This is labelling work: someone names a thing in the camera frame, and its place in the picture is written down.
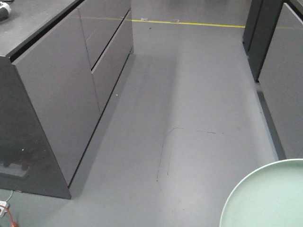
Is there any light green plate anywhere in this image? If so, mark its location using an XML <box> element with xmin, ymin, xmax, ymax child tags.
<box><xmin>219</xmin><ymin>158</ymin><xmax>303</xmax><ymax>227</ymax></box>

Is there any grey kitchen island cabinet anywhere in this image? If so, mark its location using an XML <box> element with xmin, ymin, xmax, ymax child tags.
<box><xmin>0</xmin><ymin>0</ymin><xmax>133</xmax><ymax>199</ymax></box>

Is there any grey counter base cabinet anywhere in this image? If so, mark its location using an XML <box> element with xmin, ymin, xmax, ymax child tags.
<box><xmin>259</xmin><ymin>3</ymin><xmax>303</xmax><ymax>158</ymax></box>

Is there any dark tall cabinet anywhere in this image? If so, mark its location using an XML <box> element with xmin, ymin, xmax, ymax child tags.
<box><xmin>242</xmin><ymin>0</ymin><xmax>283</xmax><ymax>83</ymax></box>

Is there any white power adapter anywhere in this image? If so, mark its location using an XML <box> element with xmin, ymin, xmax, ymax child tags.
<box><xmin>0</xmin><ymin>201</ymin><xmax>9</xmax><ymax>217</ymax></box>

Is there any white device on island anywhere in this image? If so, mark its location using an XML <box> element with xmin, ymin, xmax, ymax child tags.
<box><xmin>0</xmin><ymin>1</ymin><xmax>11</xmax><ymax>21</ymax></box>

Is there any red cable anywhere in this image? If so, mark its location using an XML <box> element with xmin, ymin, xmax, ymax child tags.
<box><xmin>0</xmin><ymin>205</ymin><xmax>19</xmax><ymax>227</ymax></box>

